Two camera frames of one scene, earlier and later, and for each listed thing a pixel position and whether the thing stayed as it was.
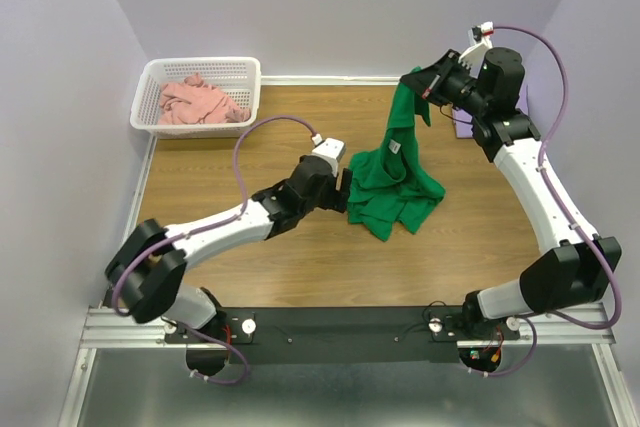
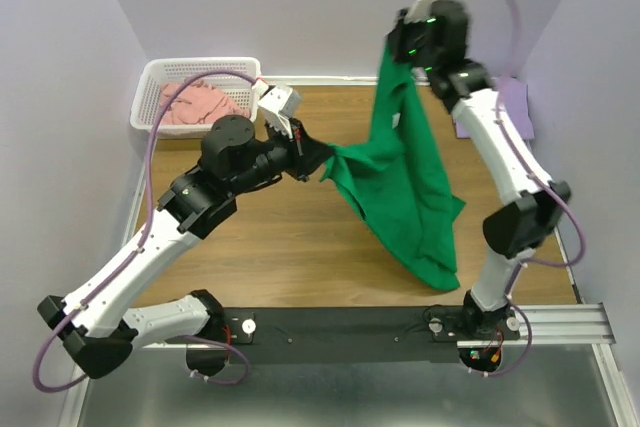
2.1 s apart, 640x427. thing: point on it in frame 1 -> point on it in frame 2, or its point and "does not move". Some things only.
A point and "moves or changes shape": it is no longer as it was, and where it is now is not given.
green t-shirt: x=390 y=183 moves or changes shape
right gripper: x=435 y=79 -> x=400 y=40
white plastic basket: x=197 y=97 does not move
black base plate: x=341 y=335 does not move
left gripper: x=338 y=189 -> x=301 y=153
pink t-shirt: x=192 y=102 does not move
